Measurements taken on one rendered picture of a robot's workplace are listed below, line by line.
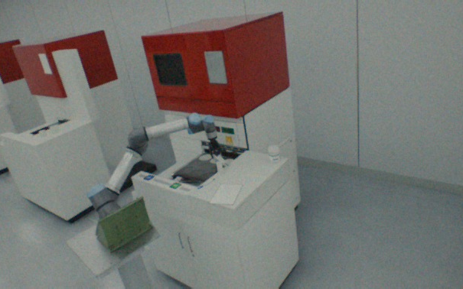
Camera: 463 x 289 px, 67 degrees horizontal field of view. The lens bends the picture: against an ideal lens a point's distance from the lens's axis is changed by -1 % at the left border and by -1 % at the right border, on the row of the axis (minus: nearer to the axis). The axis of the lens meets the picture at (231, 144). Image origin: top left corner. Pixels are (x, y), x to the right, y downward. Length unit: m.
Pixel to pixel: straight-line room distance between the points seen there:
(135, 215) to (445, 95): 2.66
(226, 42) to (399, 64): 1.74
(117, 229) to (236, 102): 1.08
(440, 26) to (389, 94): 0.69
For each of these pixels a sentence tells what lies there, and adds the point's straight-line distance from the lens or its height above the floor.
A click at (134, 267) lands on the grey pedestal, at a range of 2.32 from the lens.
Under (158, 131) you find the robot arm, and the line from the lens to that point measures 2.26.
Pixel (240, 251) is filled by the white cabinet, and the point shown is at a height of 0.67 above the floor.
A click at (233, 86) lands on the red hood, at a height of 1.45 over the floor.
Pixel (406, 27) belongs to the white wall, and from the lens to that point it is 3.38.
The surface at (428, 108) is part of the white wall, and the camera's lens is 3.53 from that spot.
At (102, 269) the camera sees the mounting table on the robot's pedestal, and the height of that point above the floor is 0.82.
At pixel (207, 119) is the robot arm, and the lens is 2.38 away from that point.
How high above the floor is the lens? 2.06
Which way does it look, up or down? 24 degrees down
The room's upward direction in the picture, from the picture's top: 10 degrees counter-clockwise
